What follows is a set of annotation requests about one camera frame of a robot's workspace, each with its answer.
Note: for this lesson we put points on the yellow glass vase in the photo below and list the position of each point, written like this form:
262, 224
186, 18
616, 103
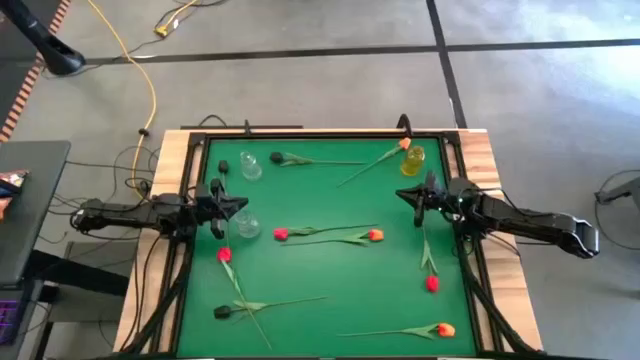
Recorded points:
412, 165

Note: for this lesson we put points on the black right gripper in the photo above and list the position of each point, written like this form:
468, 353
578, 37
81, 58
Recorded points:
435, 200

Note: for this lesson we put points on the green table mat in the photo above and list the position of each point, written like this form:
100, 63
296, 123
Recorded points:
325, 280

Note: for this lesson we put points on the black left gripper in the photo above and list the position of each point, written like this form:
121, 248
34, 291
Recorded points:
216, 205

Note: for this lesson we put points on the black desk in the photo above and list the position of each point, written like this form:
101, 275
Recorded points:
35, 210

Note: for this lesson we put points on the purple lit keyboard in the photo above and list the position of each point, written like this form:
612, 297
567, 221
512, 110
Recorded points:
7, 320

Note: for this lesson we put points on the black tulip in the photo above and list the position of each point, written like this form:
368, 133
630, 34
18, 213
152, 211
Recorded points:
276, 158
222, 312

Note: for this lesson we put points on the black orange-edged floor mat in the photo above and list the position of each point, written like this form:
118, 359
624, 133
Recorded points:
15, 75

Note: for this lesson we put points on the red tulip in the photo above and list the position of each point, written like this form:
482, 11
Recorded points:
432, 284
281, 234
224, 255

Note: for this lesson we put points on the grey stand foot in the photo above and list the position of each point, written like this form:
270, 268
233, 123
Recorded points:
620, 190

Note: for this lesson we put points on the clear round patterned vase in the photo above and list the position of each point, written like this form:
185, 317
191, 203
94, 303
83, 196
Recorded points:
247, 225

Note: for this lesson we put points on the orange tulip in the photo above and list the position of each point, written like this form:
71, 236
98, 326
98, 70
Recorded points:
376, 235
404, 143
446, 330

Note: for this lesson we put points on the colourful packet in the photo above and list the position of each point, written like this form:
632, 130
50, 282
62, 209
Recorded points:
12, 180

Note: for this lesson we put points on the clear ribbed glass vase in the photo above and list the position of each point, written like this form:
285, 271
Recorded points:
251, 170

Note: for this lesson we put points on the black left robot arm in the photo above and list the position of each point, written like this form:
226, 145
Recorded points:
125, 215

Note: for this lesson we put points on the black stand leg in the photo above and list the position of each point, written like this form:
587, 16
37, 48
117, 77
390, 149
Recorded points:
60, 57

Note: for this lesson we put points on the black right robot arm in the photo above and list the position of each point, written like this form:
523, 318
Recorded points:
525, 222

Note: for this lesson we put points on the black table clamp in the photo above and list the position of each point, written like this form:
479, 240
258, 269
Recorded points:
246, 128
404, 125

